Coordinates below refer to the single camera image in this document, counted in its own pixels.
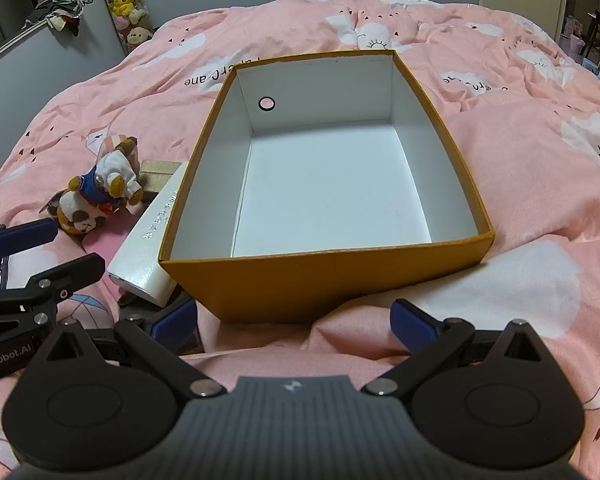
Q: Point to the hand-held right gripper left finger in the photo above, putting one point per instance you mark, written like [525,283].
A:
[172,321]

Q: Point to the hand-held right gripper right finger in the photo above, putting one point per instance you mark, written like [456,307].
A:
[410,322]

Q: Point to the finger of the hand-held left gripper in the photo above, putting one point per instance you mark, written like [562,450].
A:
[30,236]
[70,270]

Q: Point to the long white box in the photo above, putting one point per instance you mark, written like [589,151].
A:
[145,255]

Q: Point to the orange cardboard box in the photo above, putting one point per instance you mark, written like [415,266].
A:
[330,280]

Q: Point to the brown plush dog blue outfit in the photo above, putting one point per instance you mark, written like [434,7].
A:
[105,177]

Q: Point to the small gold box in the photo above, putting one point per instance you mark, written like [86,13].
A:
[155,175]

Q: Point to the pink printed blanket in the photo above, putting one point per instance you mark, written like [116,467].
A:
[530,185]

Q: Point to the white window sill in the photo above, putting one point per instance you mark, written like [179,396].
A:
[10,45]

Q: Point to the pile of grey clothes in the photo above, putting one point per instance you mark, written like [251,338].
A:
[60,7]

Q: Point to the hanging column of plush toys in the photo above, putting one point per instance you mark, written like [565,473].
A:
[125,0]

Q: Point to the pink bin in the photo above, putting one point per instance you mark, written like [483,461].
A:
[575,40]

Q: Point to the dark wooden chair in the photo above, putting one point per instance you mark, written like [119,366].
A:
[597,30]

